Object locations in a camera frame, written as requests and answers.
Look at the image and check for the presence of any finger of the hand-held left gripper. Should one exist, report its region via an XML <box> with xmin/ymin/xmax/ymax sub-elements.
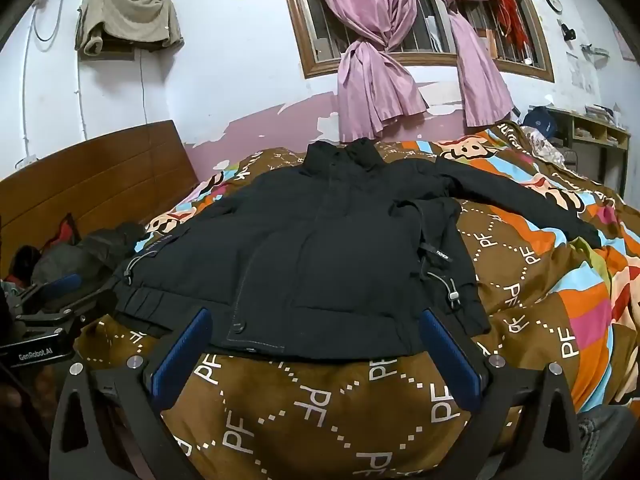
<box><xmin>14</xmin><ymin>292</ymin><xmax>120</xmax><ymax>335</ymax></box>
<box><xmin>19</xmin><ymin>272</ymin><xmax>85</xmax><ymax>311</ymax></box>

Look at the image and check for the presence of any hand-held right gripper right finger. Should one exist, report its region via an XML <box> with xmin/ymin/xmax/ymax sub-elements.
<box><xmin>420</xmin><ymin>307</ymin><xmax>586</xmax><ymax>480</ymax></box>

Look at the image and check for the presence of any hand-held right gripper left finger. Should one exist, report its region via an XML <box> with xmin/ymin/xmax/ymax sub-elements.
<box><xmin>49</xmin><ymin>307</ymin><xmax>216</xmax><ymax>480</ymax></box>

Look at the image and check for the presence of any black padded jacket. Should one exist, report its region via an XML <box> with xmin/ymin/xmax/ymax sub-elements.
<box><xmin>112</xmin><ymin>140</ymin><xmax>603</xmax><ymax>361</ymax></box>

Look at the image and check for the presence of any pile of dark clothes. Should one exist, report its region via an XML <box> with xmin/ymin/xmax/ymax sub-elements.
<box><xmin>30</xmin><ymin>222</ymin><xmax>151</xmax><ymax>287</ymax></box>

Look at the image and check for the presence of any red cloth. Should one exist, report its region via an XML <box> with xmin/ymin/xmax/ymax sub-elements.
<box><xmin>40</xmin><ymin>212</ymin><xmax>81</xmax><ymax>257</ymax></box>

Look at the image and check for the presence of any wooden headboard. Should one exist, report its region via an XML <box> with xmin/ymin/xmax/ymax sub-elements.
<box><xmin>0</xmin><ymin>120</ymin><xmax>201</xmax><ymax>281</ymax></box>

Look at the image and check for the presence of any brown printed blanket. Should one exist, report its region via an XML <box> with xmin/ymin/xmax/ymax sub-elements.
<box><xmin>75</xmin><ymin>120</ymin><xmax>640</xmax><ymax>480</ymax></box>

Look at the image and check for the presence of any floral cloth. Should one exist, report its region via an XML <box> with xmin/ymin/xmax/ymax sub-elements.
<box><xmin>529</xmin><ymin>132</ymin><xmax>577</xmax><ymax>167</ymax></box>

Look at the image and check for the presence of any blue cap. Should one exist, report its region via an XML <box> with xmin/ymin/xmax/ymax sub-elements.
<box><xmin>522</xmin><ymin>106</ymin><xmax>559</xmax><ymax>136</ymax></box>

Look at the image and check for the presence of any wooden shelf unit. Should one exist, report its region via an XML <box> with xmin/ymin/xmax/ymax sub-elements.
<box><xmin>545</xmin><ymin>105</ymin><xmax>632</xmax><ymax>187</ymax></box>

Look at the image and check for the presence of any pink curtain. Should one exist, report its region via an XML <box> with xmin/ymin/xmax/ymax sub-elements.
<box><xmin>422</xmin><ymin>0</ymin><xmax>516</xmax><ymax>128</ymax></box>
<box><xmin>300</xmin><ymin>0</ymin><xmax>430</xmax><ymax>143</ymax></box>

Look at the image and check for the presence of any red hanging decoration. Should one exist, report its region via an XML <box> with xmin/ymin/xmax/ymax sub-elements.
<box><xmin>495</xmin><ymin>0</ymin><xmax>532</xmax><ymax>50</ymax></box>

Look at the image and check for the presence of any black wall cable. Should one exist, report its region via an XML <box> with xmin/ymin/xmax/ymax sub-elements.
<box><xmin>139</xmin><ymin>50</ymin><xmax>149</xmax><ymax>125</ymax></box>

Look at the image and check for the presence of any beige cloth on wall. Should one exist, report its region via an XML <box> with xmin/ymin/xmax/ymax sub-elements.
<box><xmin>75</xmin><ymin>0</ymin><xmax>185</xmax><ymax>58</ymax></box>

